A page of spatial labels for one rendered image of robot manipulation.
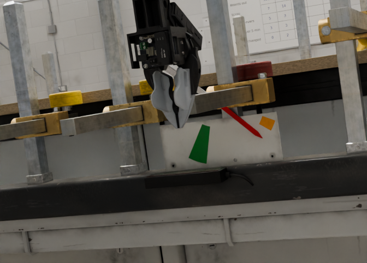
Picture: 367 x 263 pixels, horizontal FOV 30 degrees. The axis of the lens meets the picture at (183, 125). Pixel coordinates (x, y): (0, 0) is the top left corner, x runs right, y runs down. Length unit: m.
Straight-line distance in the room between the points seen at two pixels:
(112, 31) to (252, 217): 0.50
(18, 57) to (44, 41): 8.14
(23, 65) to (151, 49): 0.68
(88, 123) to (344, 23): 0.50
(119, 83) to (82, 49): 8.00
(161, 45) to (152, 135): 0.76
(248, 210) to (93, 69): 8.06
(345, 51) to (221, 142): 0.31
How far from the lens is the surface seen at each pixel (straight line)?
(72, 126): 1.24
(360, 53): 1.53
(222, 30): 1.43
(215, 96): 1.19
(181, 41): 1.03
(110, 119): 1.36
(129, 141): 1.52
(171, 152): 1.48
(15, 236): 1.76
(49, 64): 2.90
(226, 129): 1.43
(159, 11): 1.01
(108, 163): 1.80
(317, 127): 1.61
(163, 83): 1.06
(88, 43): 9.47
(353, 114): 1.37
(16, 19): 1.66
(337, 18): 1.08
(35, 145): 1.65
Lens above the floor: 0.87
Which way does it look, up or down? 3 degrees down
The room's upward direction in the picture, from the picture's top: 8 degrees counter-clockwise
